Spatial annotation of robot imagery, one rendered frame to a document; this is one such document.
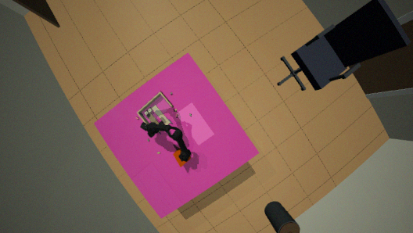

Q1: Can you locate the beige strip with blue speckles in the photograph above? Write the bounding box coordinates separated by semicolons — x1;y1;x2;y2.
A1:
160;114;170;125

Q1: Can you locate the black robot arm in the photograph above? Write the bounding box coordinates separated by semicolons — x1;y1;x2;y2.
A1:
140;122;191;162

